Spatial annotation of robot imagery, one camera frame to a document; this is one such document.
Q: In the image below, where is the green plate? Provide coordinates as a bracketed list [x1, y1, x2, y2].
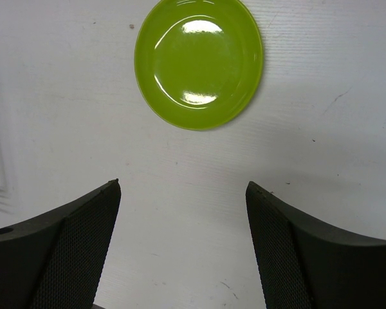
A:
[134, 1, 264, 131]

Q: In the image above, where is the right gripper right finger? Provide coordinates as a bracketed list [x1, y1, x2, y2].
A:
[246, 182, 386, 308]

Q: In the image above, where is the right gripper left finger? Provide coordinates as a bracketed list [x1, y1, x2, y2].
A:
[0, 180, 121, 308]

